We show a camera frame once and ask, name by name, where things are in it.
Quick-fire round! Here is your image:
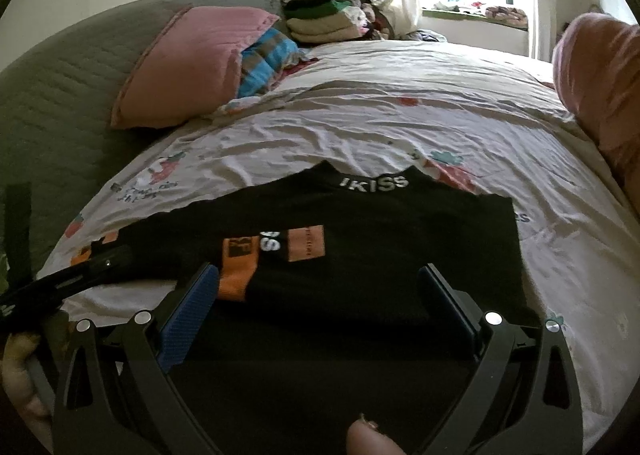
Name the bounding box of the operator thumb at bottom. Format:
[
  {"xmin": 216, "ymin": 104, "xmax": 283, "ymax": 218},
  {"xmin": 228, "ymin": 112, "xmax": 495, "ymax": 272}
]
[{"xmin": 346, "ymin": 416, "xmax": 405, "ymax": 455}]

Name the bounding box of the blue striped folded cloth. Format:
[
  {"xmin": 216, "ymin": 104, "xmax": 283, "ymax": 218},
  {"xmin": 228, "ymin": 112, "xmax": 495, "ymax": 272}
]
[{"xmin": 236, "ymin": 27, "xmax": 305, "ymax": 98}]

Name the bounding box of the orange black sock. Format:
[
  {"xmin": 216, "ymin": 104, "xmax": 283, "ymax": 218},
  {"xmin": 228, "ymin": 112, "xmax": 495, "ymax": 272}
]
[{"xmin": 218, "ymin": 226, "xmax": 326, "ymax": 301}]

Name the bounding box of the pink rolled duvet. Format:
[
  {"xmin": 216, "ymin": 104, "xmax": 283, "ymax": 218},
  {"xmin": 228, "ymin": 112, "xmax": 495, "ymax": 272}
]
[{"xmin": 552, "ymin": 13, "xmax": 639, "ymax": 208}]

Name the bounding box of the grey quilted headboard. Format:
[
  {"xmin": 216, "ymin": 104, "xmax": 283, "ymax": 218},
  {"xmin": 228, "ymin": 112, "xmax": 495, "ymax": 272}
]
[{"xmin": 1, "ymin": 0, "xmax": 282, "ymax": 271}]

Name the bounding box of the white strawberry print bedsheet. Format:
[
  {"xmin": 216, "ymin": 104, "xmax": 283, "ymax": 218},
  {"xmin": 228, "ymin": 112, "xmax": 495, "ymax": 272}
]
[{"xmin": 42, "ymin": 41, "xmax": 639, "ymax": 451}]

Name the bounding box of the pink pillow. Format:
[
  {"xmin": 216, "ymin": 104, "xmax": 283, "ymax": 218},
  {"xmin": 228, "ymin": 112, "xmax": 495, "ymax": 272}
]
[{"xmin": 111, "ymin": 6, "xmax": 279, "ymax": 129}]

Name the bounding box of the stack of folded clothes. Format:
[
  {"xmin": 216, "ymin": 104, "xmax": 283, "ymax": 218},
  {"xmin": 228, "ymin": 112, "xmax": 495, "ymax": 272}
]
[{"xmin": 283, "ymin": 0, "xmax": 395, "ymax": 46}]

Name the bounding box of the black garment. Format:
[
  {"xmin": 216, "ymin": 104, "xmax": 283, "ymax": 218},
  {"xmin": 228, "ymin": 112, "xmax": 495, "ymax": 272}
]
[{"xmin": 117, "ymin": 162, "xmax": 528, "ymax": 454}]

